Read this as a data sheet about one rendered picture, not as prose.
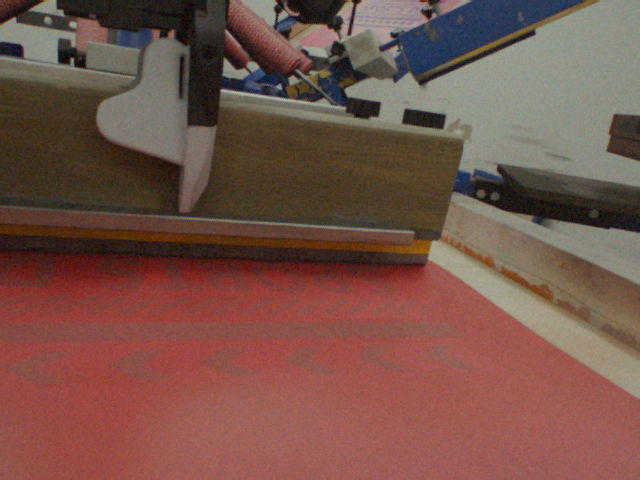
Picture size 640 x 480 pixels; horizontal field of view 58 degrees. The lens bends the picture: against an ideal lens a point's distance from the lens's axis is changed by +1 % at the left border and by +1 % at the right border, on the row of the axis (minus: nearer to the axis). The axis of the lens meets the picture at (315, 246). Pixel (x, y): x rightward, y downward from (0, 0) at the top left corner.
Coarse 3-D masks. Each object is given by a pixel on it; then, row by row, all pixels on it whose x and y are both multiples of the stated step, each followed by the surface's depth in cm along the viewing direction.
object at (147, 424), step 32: (160, 384) 22; (0, 416) 19; (32, 416) 19; (64, 416) 19; (96, 416) 19; (128, 416) 20; (160, 416) 20; (192, 416) 20; (0, 448) 17; (32, 448) 17; (64, 448) 18; (96, 448) 18; (128, 448) 18; (160, 448) 18; (192, 448) 19
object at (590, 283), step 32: (448, 224) 51; (480, 224) 47; (512, 224) 44; (480, 256) 46; (512, 256) 43; (544, 256) 40; (576, 256) 37; (608, 256) 38; (544, 288) 40; (576, 288) 37; (608, 288) 35; (608, 320) 35
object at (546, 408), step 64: (448, 320) 33; (512, 320) 34; (192, 384) 22; (256, 384) 23; (320, 384) 24; (384, 384) 24; (448, 384) 25; (512, 384) 26; (576, 384) 27; (256, 448) 19; (320, 448) 20; (384, 448) 20; (448, 448) 21; (512, 448) 21; (576, 448) 22
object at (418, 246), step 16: (0, 224) 32; (144, 240) 35; (160, 240) 35; (176, 240) 36; (192, 240) 36; (208, 240) 36; (224, 240) 37; (240, 240) 37; (256, 240) 37; (272, 240) 38; (288, 240) 38; (304, 240) 38; (416, 240) 41
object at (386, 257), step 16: (0, 240) 32; (16, 240) 33; (32, 240) 33; (48, 240) 33; (64, 240) 33; (80, 240) 34; (96, 240) 34; (112, 240) 34; (128, 240) 35; (192, 256) 37; (208, 256) 37; (224, 256) 37; (240, 256) 37; (256, 256) 38; (272, 256) 38; (288, 256) 38; (304, 256) 39; (320, 256) 39; (336, 256) 40; (352, 256) 40; (368, 256) 40; (384, 256) 41; (400, 256) 41; (416, 256) 42
